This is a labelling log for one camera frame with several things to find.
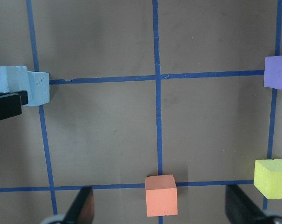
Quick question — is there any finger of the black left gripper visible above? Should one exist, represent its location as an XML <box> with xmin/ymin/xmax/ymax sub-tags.
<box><xmin>0</xmin><ymin>90</ymin><xmax>28</xmax><ymax>121</ymax></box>

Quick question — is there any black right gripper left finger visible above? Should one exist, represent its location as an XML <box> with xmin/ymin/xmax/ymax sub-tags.
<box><xmin>63</xmin><ymin>187</ymin><xmax>95</xmax><ymax>224</ymax></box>

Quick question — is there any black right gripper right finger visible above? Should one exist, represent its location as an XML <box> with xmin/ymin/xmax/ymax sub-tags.
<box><xmin>225</xmin><ymin>184</ymin><xmax>267</xmax><ymax>224</ymax></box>

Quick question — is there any light blue foam block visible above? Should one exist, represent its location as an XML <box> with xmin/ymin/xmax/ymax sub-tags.
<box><xmin>0</xmin><ymin>66</ymin><xmax>30</xmax><ymax>92</ymax></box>
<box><xmin>25</xmin><ymin>71</ymin><xmax>50</xmax><ymax>107</ymax></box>

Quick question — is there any yellow foam block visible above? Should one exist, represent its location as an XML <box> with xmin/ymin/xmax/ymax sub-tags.
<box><xmin>254</xmin><ymin>159</ymin><xmax>282</xmax><ymax>200</ymax></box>

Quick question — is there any orange foam block front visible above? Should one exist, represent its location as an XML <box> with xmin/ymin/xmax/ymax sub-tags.
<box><xmin>145</xmin><ymin>175</ymin><xmax>178</xmax><ymax>217</ymax></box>

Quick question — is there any purple foam block right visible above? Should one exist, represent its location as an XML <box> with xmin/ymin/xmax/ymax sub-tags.
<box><xmin>264</xmin><ymin>56</ymin><xmax>282</xmax><ymax>90</ymax></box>

